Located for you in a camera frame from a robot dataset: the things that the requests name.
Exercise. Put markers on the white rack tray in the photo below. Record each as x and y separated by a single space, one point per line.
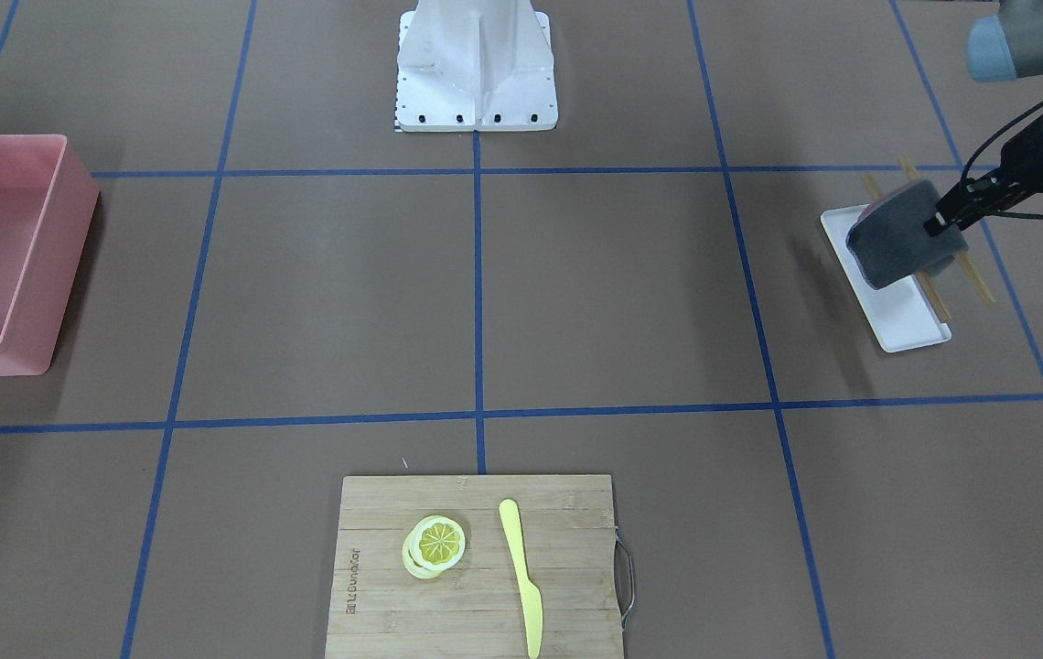
900 315

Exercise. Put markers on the bamboo cutting board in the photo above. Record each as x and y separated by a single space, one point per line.
377 610

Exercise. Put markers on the grey pink cleaning cloth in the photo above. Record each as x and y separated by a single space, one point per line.
899 235

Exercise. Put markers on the pink plastic bin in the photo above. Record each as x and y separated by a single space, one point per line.
47 200

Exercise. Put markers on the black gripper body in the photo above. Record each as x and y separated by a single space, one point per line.
1024 152

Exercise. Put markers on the yellow lemon slices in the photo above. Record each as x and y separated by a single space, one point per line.
433 546

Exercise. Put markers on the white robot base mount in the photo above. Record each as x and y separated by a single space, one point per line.
475 66

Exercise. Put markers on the yellow plastic knife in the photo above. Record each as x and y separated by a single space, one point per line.
529 594

